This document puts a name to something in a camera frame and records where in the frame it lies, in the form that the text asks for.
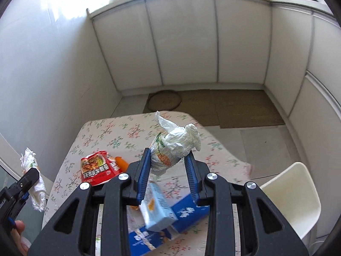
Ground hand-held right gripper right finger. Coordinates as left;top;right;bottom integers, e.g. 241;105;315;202
184;153;309;256

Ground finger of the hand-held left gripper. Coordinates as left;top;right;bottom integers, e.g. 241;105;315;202
9;191;30;214
16;167;40;193

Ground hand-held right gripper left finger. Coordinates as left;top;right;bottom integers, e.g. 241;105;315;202
27;147;152;256

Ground printed paper napkin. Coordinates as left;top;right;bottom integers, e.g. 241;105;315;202
150;111;201;176
21;147;46;212

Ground person's left hand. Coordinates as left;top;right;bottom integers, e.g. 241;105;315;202
12;219;30;256

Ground orange plastic object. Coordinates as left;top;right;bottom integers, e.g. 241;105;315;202
115;157;130;174

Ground long blue cardboard box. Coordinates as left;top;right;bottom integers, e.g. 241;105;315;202
128;193;211;252

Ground light blue drink carton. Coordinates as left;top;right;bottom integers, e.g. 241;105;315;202
139;181;178;232

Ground squashed red paper bowl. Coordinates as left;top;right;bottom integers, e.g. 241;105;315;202
81;151;123;186

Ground floral tablecloth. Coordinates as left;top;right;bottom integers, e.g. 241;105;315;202
42;111;252;256

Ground woven floor mat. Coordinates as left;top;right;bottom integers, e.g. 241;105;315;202
143;89;221;126
215;89;285;129

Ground round woven mat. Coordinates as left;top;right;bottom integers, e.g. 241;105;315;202
148;90;182;111

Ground white plastic chair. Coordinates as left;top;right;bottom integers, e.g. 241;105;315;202
260;162;321;242

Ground white kitchen cabinet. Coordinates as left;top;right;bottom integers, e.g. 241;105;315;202
87;0;341;192

